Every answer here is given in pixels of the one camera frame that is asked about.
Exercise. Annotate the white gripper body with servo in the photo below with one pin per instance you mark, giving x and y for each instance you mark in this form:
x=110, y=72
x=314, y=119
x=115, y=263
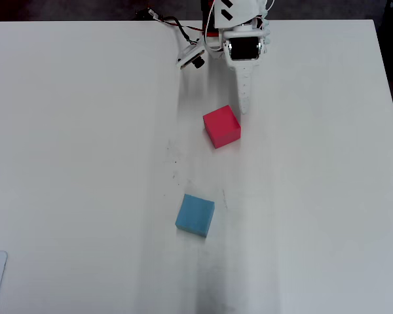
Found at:
x=244, y=50

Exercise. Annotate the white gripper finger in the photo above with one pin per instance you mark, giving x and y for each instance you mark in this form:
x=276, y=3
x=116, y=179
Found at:
x=245, y=88

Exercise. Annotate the blue foam cube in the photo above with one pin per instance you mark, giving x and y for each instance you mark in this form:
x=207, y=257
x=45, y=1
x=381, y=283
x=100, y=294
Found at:
x=194, y=214

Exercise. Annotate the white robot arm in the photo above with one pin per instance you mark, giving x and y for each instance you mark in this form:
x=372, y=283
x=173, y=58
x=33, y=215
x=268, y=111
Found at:
x=242, y=13

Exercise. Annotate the red foam cube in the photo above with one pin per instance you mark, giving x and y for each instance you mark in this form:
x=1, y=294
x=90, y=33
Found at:
x=221, y=126

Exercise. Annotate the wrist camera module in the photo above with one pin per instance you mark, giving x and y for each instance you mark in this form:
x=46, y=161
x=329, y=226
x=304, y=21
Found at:
x=191, y=57

